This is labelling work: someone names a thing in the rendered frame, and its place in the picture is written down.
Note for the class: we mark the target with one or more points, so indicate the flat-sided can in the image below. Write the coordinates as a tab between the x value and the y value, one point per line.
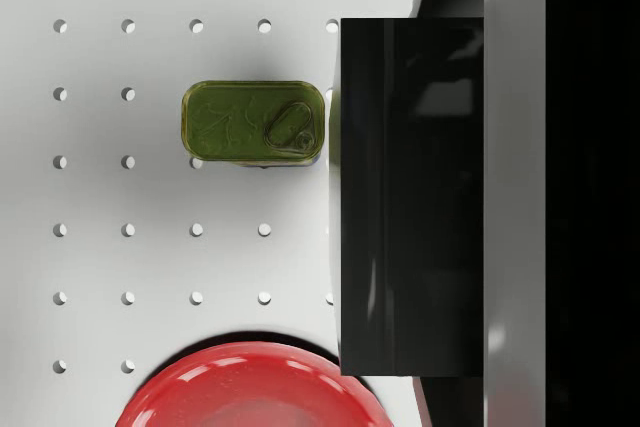
235	122

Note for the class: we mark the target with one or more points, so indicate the red plate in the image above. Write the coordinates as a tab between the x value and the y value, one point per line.
250	387

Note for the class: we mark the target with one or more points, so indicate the grey cube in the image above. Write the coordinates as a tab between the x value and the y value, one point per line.
415	197

